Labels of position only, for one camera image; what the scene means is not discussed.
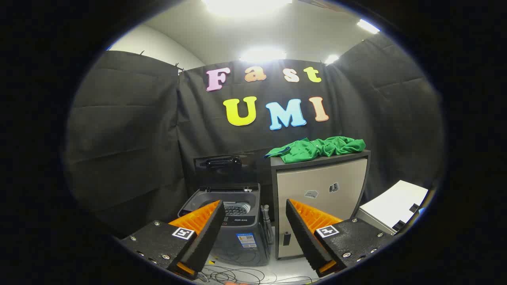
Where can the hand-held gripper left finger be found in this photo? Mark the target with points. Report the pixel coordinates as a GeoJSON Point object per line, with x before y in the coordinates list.
{"type": "Point", "coordinates": [206, 237]}

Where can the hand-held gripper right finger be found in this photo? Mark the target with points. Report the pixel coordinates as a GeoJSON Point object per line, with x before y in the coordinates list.
{"type": "Point", "coordinates": [303, 237]}

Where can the grey washing machine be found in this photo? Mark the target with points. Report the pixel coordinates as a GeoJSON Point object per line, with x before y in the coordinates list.
{"type": "Point", "coordinates": [261, 237]}

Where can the green polo shirt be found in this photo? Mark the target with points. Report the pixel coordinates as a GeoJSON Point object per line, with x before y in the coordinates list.
{"type": "Point", "coordinates": [313, 152]}

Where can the dark cabinet with beige door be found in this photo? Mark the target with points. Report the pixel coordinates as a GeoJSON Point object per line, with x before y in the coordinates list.
{"type": "Point", "coordinates": [317, 178]}

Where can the white box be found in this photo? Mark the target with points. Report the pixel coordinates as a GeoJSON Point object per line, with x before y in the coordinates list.
{"type": "Point", "coordinates": [396, 202]}

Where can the black backdrop cloth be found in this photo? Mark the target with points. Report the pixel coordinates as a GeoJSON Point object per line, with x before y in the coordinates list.
{"type": "Point", "coordinates": [138, 138]}

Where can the ceiling light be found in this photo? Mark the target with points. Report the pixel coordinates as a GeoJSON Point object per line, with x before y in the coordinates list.
{"type": "Point", "coordinates": [245, 6]}
{"type": "Point", "coordinates": [331, 59]}
{"type": "Point", "coordinates": [367, 26]}
{"type": "Point", "coordinates": [261, 55]}

